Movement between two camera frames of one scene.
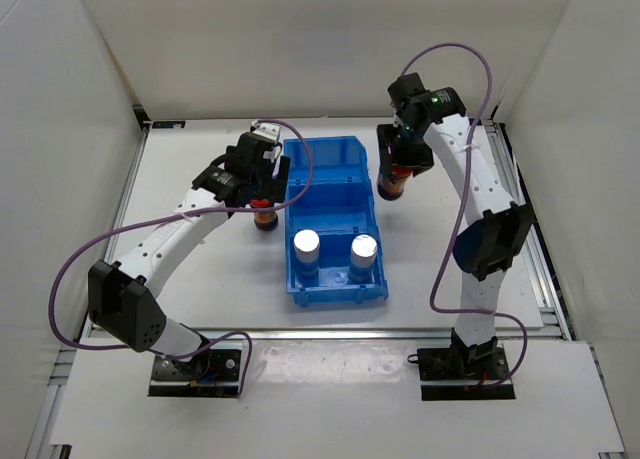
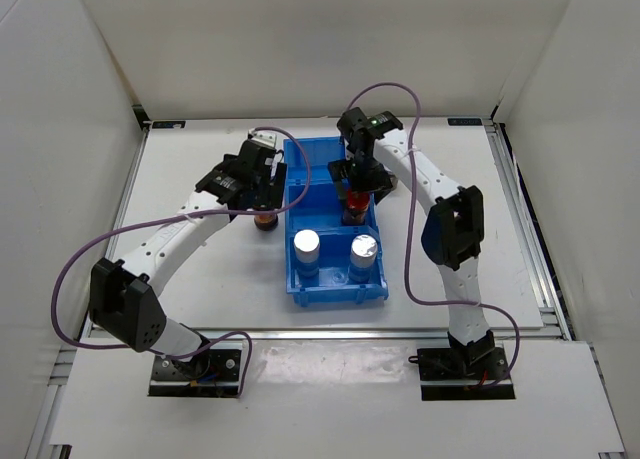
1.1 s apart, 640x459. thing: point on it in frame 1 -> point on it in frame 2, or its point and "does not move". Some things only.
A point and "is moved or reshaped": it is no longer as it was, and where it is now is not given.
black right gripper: (385, 135) -> (381, 185)
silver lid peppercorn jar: (306, 246) does not move
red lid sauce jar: (390, 188) is moved or reshaped
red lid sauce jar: (264, 220) does not move
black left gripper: (274, 188) does not move
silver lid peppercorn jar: (363, 252) does not move
